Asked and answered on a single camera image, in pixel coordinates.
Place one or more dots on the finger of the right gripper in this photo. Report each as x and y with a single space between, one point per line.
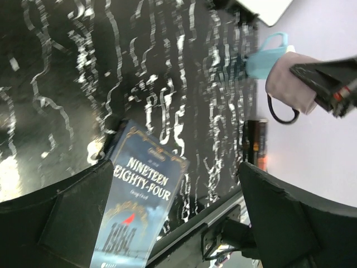
334 83

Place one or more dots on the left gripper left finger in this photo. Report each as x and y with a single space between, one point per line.
56 226

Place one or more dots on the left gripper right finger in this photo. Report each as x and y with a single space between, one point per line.
295 228

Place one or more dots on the pink ceramic mug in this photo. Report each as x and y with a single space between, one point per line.
282 85

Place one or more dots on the light blue mug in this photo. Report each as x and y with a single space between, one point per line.
259 64

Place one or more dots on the Tale of Two Cities book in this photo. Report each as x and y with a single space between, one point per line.
257 143

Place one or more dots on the Nineteen Eighty-Four book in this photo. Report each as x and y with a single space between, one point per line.
146 178

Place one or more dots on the black marble pattern mat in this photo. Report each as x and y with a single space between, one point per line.
71 70

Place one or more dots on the white whiteboard black frame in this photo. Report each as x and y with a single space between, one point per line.
269 11

